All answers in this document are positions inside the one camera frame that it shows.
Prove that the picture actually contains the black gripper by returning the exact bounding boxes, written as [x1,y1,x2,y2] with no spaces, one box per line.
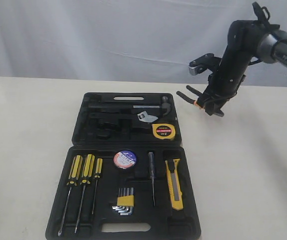
[196,49,251,116]

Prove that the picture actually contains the pliers black orange handles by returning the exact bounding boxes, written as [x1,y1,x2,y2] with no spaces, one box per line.
[175,84,225,118]

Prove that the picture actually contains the yellow tape measure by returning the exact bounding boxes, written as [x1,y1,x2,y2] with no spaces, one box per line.
[151,123,176,141]

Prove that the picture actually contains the yellow utility knife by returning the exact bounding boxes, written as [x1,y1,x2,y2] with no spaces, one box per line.
[165,158,184,211]

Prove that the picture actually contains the black electrical tape roll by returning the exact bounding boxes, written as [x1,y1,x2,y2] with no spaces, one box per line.
[113,150,138,170]

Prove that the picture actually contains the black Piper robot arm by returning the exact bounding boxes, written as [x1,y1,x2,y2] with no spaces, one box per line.
[189,20,287,117]

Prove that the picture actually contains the black plastic tool case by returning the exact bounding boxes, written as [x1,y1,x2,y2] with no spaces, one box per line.
[45,92,202,240]

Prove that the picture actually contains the blue test pen screwdriver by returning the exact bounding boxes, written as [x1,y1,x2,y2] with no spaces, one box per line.
[148,151,156,207]

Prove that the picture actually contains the white backdrop cloth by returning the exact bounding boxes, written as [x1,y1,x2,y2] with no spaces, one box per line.
[0,0,287,88]

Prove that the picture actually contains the small yellow black screwdriver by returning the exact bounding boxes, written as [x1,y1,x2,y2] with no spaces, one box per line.
[91,158,103,215]

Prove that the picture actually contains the hex key set yellow holder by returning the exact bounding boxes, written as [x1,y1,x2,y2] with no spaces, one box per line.
[111,187,135,216]

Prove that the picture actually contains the middle yellow black screwdriver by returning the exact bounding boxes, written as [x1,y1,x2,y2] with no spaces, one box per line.
[74,153,95,234]

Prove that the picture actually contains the large yellow black screwdriver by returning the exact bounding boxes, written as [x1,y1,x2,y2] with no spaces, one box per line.
[57,155,83,237]

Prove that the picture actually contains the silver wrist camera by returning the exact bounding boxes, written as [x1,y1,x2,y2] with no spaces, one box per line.
[188,53,221,76]

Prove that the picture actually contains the claw hammer black handle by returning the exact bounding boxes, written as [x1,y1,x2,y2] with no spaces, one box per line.
[88,96,172,117]

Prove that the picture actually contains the adjustable wrench black handle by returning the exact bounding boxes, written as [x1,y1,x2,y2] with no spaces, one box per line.
[89,111,160,125]

